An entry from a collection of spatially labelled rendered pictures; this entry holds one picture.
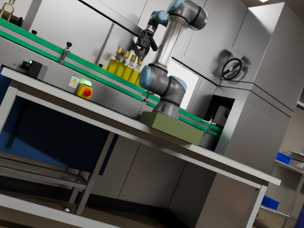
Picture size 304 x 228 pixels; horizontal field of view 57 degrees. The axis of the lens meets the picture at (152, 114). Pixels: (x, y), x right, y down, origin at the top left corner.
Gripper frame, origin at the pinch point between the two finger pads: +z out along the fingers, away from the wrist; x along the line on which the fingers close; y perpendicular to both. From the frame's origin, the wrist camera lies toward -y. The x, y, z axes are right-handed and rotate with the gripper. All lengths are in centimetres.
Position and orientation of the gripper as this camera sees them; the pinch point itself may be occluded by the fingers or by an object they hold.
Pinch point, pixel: (140, 60)
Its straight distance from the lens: 200.6
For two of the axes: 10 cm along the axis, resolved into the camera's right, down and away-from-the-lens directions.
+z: -3.8, 9.2, -0.4
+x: 5.4, 1.9, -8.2
